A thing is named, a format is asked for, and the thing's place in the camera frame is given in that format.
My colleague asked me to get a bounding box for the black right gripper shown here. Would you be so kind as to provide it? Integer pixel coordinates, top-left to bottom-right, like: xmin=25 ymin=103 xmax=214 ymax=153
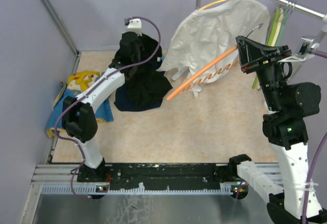
xmin=235 ymin=35 xmax=290 ymax=109

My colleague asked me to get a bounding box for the orange hanger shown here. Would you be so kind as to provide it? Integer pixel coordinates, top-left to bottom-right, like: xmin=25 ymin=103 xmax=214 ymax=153
xmin=166 ymin=22 xmax=264 ymax=101

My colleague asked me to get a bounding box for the black t-shirt white trim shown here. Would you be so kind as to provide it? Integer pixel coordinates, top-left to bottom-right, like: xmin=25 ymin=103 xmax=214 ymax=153
xmin=114 ymin=34 xmax=172 ymax=112

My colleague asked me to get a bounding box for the dark navy t-shirt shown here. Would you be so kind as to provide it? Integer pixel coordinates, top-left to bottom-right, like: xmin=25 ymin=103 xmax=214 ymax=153
xmin=113 ymin=83 xmax=164 ymax=112

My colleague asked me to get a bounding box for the off-white t-shirt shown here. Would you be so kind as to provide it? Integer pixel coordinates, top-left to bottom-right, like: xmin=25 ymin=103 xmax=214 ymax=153
xmin=156 ymin=0 xmax=271 ymax=98

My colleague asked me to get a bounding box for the yellow hanger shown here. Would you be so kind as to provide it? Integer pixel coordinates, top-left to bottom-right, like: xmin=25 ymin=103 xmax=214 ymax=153
xmin=198 ymin=0 xmax=231 ymax=10

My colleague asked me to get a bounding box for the cream hanger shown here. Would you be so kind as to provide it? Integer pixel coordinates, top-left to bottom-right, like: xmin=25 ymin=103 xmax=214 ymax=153
xmin=272 ymin=8 xmax=284 ymax=46

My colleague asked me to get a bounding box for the mint green hanger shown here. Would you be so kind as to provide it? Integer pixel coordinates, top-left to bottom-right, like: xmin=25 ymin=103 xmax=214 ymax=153
xmin=275 ymin=4 xmax=295 ymax=46

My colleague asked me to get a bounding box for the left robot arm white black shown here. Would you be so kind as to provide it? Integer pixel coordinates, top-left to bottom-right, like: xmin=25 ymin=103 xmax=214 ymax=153
xmin=61 ymin=30 xmax=143 ymax=182

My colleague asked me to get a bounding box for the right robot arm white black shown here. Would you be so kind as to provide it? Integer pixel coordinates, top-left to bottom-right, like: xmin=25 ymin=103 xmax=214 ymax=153
xmin=228 ymin=36 xmax=326 ymax=223

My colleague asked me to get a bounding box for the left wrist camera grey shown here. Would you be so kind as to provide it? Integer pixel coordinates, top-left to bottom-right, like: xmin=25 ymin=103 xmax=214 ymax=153
xmin=124 ymin=18 xmax=143 ymax=36

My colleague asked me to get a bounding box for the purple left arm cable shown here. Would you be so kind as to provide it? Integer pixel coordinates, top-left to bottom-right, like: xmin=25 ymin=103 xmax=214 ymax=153
xmin=53 ymin=16 xmax=162 ymax=201

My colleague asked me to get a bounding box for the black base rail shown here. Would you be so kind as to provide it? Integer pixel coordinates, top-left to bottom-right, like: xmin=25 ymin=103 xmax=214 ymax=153
xmin=70 ymin=163 xmax=248 ymax=200

